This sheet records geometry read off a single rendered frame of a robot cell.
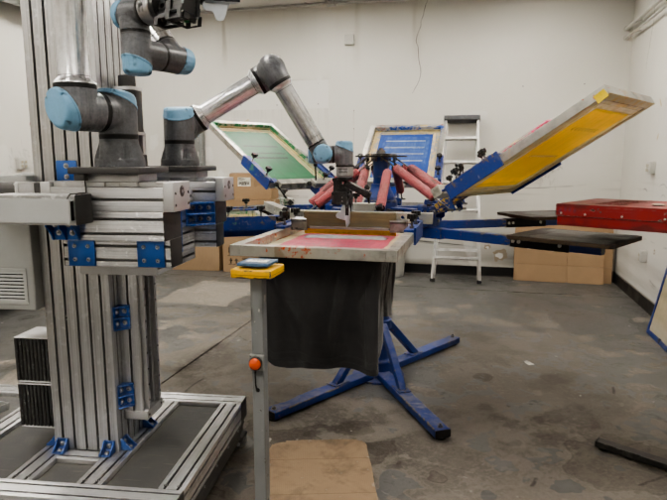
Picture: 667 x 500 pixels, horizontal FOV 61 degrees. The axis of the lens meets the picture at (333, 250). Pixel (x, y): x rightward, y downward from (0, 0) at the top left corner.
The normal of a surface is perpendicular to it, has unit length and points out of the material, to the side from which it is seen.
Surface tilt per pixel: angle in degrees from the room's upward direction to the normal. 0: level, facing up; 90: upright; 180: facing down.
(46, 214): 90
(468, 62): 90
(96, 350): 90
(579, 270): 72
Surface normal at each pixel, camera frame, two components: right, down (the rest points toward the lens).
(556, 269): -0.23, -0.11
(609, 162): -0.24, 0.14
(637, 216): -0.67, 0.11
